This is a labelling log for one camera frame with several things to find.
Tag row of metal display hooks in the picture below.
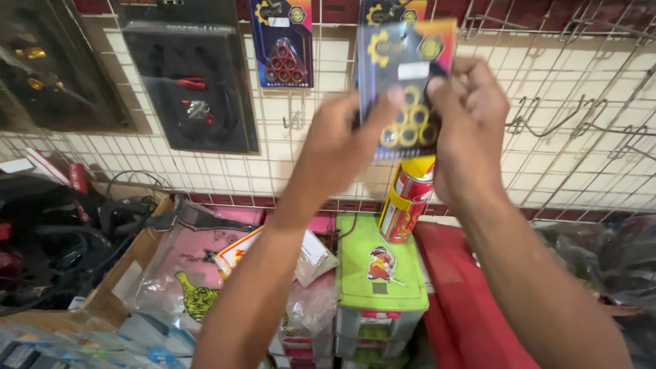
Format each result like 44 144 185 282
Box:
459 0 656 162

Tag brown cardboard box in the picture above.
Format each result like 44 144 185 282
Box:
0 194 176 330

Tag green plastic drawer cabinet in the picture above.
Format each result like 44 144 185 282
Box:
334 212 430 369

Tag stack of clear plastic packets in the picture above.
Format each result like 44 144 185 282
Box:
0 312 197 369

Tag pink plastic drawer cabinet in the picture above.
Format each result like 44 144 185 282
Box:
264 209 339 369

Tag red spray can yellow cap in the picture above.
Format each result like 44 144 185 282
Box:
378 156 437 245

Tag white yellow red packet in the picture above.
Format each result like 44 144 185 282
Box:
214 225 265 281

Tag white wire grid wall rack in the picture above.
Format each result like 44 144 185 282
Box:
0 0 656 222

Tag person's right hand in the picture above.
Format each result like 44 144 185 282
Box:
427 55 511 212

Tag black blister pack gold parts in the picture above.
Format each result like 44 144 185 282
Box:
0 0 136 133

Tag packet of yellow rollers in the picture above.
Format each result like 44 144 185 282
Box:
356 19 458 166

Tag red plastic container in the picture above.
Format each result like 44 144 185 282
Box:
413 220 541 369

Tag person's left hand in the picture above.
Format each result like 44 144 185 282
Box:
286 87 407 207

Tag small metal double hook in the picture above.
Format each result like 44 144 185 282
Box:
282 92 307 131

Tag colourful hanging roller packet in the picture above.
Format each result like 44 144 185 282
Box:
359 0 429 27

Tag clear bag of dark parts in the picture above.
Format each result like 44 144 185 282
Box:
533 215 656 369

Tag packet of red rollers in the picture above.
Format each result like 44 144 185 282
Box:
249 0 315 89

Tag black blister pack red parts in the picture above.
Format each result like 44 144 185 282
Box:
122 20 260 155

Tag small clear plastic bag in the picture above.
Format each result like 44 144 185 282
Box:
293 229 340 289

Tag pink tiger print plastic bag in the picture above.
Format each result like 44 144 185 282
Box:
122 199 267 339

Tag heap of black motorcycle parts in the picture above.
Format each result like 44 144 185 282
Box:
0 148 161 314

